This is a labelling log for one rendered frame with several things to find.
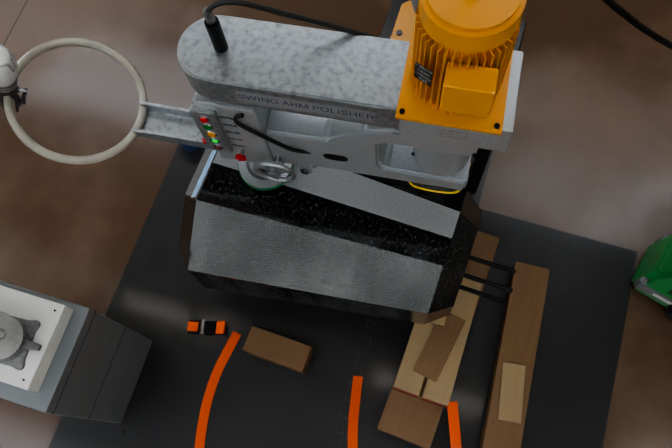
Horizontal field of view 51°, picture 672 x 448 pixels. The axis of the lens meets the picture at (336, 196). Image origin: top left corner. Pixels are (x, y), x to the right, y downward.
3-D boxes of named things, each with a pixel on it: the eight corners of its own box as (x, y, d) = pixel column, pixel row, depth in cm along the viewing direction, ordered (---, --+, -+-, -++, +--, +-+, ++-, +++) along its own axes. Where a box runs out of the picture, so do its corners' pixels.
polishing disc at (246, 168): (275, 197, 269) (274, 196, 268) (228, 173, 274) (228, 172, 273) (302, 152, 275) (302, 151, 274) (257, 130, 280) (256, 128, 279)
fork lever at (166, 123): (325, 129, 257) (325, 123, 253) (314, 177, 251) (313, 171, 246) (147, 98, 264) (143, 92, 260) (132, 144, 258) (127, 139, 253)
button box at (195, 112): (234, 146, 238) (216, 107, 211) (232, 153, 237) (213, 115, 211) (211, 142, 239) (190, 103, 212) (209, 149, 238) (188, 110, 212)
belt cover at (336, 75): (513, 81, 206) (524, 50, 191) (502, 158, 198) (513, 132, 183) (202, 36, 218) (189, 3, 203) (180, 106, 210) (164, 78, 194)
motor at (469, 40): (513, 44, 192) (546, -56, 154) (499, 146, 181) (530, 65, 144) (412, 30, 195) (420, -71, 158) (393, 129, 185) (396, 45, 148)
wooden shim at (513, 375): (502, 362, 315) (502, 361, 313) (525, 366, 314) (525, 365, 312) (497, 419, 306) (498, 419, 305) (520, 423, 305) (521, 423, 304)
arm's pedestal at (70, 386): (127, 438, 325) (52, 431, 250) (31, 405, 333) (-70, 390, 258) (167, 334, 341) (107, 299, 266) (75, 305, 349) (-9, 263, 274)
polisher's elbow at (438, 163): (414, 122, 235) (417, 93, 217) (472, 127, 234) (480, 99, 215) (409, 174, 229) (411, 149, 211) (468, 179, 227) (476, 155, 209)
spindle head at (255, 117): (332, 122, 254) (323, 56, 212) (319, 177, 246) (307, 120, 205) (237, 107, 258) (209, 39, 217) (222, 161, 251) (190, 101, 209)
